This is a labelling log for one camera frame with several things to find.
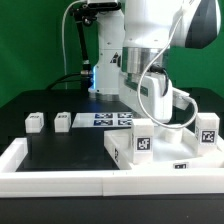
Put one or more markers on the white fiducial marker sheet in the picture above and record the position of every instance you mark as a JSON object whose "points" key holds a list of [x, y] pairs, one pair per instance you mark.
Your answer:
{"points": [[107, 119]]}

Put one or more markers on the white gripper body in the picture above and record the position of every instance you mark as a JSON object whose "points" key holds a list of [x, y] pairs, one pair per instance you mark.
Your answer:
{"points": [[155, 102]]}

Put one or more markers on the white square table top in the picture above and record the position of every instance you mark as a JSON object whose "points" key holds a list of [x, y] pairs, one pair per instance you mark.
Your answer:
{"points": [[172, 149]]}

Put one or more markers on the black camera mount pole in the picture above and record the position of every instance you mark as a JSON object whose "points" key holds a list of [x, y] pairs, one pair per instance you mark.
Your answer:
{"points": [[84, 16]]}

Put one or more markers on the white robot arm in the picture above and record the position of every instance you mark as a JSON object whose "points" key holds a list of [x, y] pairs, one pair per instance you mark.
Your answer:
{"points": [[134, 37]]}

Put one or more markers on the white U-shaped obstacle fence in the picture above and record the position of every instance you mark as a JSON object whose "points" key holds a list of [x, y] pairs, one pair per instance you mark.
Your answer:
{"points": [[101, 183]]}

